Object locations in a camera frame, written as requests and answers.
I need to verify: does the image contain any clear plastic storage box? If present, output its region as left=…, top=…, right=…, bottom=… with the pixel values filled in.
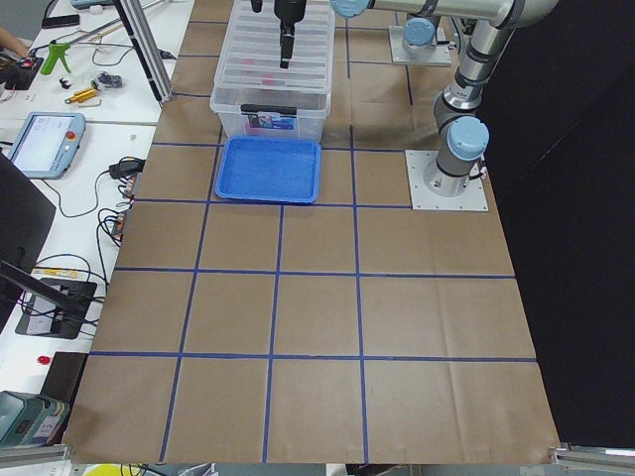
left=208, top=0, right=336, bottom=142

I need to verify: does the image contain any black power adapter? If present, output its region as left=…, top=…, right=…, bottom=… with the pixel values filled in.
left=108, top=157, right=146, bottom=179

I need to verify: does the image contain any green handled grabber tool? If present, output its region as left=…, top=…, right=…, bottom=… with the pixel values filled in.
left=29, top=20, right=132, bottom=75

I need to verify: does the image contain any black box latch handle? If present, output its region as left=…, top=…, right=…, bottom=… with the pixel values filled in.
left=240, top=104, right=297, bottom=117

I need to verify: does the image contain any black monitor stand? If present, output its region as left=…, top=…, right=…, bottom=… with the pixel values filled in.
left=1, top=261, right=97, bottom=340

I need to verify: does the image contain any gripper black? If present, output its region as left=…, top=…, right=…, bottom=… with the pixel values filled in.
left=251, top=0, right=306, bottom=68

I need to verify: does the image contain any teach pendant tablet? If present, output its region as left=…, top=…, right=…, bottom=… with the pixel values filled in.
left=8, top=112, right=86, bottom=179

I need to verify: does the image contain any aluminium frame post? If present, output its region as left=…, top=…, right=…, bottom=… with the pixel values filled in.
left=113, top=0, right=174, bottom=105

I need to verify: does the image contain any blue plastic tray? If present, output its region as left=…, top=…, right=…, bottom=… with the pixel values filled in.
left=215, top=136, right=321, bottom=204

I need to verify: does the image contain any black smartphone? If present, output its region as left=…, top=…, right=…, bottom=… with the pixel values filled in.
left=42, top=14, right=80, bottom=29

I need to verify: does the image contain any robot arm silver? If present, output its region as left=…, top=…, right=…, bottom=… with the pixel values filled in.
left=402, top=15, right=455, bottom=56
left=330, top=0, right=557, bottom=197

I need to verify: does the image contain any yellow brass tool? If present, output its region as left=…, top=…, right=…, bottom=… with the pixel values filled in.
left=64, top=86, right=102, bottom=108

